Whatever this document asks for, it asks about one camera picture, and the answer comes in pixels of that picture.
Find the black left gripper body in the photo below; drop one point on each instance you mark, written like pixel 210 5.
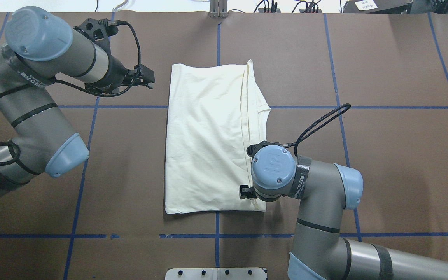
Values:
pixel 116 72

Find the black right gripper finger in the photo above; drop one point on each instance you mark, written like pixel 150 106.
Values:
pixel 247 192

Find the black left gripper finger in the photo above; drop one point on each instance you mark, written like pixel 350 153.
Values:
pixel 143 76

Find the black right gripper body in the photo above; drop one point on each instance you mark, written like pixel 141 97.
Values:
pixel 244 191

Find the cream long-sleeve cat shirt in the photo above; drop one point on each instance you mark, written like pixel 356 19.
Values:
pixel 214 114

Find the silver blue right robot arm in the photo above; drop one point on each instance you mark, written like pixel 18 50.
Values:
pixel 325 190

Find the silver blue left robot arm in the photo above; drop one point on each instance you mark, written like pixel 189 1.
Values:
pixel 41 49

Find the far black orange connector box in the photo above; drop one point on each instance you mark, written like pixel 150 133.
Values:
pixel 267 7

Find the black orange connector box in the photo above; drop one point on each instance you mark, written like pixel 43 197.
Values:
pixel 267 7
pixel 310 7

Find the near black orange connector box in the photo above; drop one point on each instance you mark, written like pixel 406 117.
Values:
pixel 310 7

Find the dark box with white label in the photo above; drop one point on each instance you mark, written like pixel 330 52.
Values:
pixel 376 6

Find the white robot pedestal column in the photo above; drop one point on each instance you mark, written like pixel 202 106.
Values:
pixel 233 273

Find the aluminium frame post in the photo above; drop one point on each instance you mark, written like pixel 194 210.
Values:
pixel 218 9

